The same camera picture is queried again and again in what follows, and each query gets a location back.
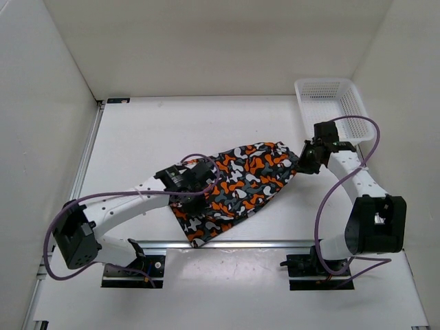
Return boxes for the dark corner label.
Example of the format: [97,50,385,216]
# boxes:
[107,98,131,104]

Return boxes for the left aluminium rail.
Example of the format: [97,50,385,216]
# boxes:
[65,100,105,204]

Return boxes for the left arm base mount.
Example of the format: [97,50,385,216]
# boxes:
[101,239,166,289]

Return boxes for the front aluminium rail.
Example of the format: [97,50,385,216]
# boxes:
[138,240,315,249]

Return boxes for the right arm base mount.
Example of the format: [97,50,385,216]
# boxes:
[280,246,355,291]

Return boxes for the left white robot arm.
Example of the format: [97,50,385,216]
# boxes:
[52,159,220,275]

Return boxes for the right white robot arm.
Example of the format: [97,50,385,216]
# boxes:
[297,120,407,275]

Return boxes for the white plastic mesh basket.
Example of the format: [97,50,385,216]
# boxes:
[294,78,375,146]

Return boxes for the orange camouflage shorts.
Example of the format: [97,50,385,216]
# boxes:
[170,142,299,248]

